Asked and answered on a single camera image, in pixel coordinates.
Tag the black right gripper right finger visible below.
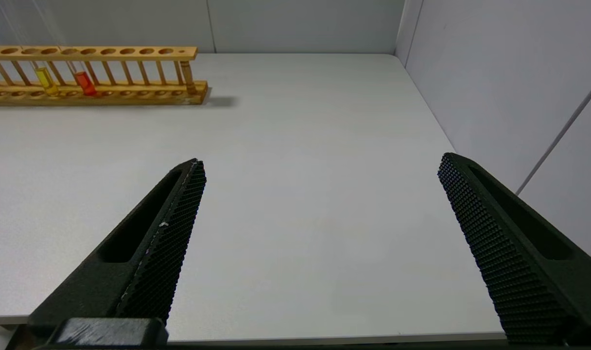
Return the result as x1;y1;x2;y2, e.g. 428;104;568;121
437;152;591;347

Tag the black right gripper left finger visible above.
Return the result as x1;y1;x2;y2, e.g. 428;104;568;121
27;158;208;336

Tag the test tube with red pigment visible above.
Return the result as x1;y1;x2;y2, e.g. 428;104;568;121
48;10;98;97

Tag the test tube with yellow pigment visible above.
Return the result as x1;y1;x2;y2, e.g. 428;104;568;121
14;10;59;96

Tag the wooden test tube rack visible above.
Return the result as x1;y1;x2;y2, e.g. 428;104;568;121
0;45;209;107

